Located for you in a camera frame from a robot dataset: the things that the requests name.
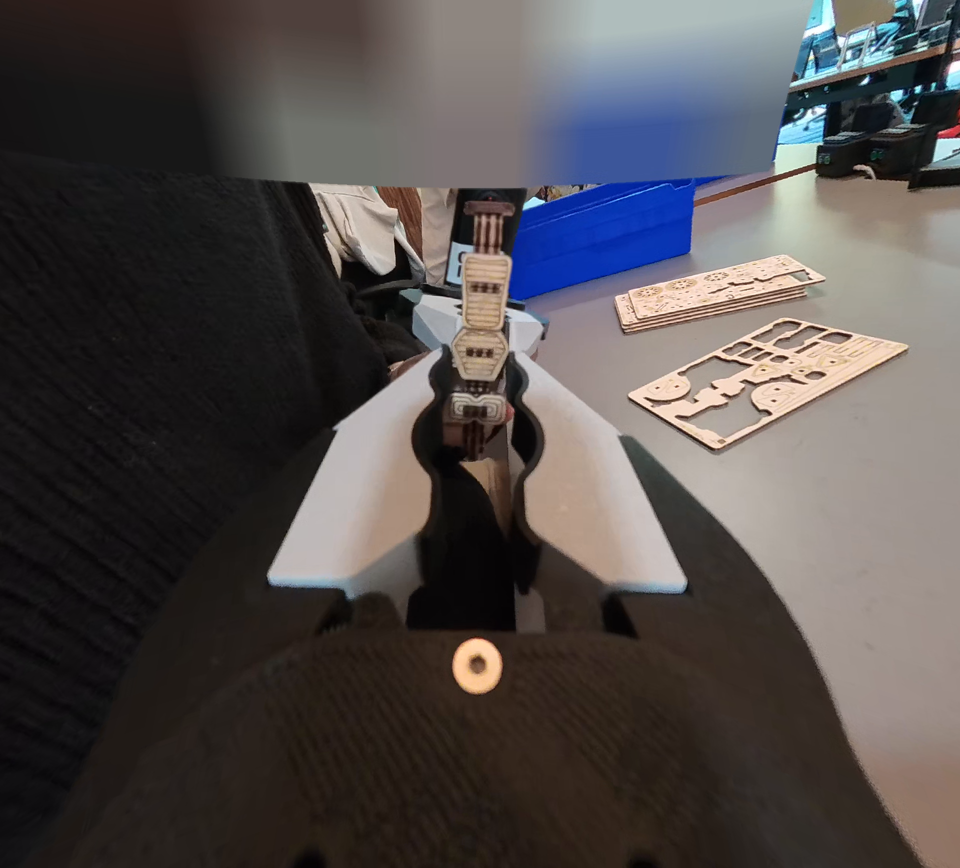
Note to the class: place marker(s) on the background wooden table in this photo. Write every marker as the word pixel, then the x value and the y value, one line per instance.
pixel 870 69

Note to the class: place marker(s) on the wooden puzzle model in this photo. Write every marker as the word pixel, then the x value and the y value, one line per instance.
pixel 486 283

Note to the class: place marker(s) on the person's left forearm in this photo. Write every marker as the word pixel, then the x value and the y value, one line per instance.
pixel 382 335

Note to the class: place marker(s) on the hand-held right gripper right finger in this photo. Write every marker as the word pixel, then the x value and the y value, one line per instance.
pixel 600 508

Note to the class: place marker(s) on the black battery charger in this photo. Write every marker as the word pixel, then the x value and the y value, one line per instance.
pixel 904 149
pixel 844 155

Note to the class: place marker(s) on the stack of wooden puzzle sheets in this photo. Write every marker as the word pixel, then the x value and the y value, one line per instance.
pixel 712 298

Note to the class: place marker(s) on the person's left hand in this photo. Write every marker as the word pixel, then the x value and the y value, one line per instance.
pixel 405 369

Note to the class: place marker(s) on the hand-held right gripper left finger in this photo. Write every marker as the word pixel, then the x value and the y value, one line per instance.
pixel 352 508

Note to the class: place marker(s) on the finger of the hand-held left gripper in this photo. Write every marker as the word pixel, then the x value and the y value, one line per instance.
pixel 435 328
pixel 529 337

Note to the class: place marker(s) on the punched wooden puzzle sheet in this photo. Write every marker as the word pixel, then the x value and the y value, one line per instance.
pixel 877 354

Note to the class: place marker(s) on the grey desk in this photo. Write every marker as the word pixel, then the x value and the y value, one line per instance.
pixel 825 583

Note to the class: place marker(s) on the black office chair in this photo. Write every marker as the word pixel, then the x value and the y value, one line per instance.
pixel 386 283

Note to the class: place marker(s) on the white jacket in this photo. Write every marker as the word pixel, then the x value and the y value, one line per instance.
pixel 352 223

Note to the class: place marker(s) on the blue plastic bin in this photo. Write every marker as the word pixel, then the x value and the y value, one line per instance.
pixel 600 238

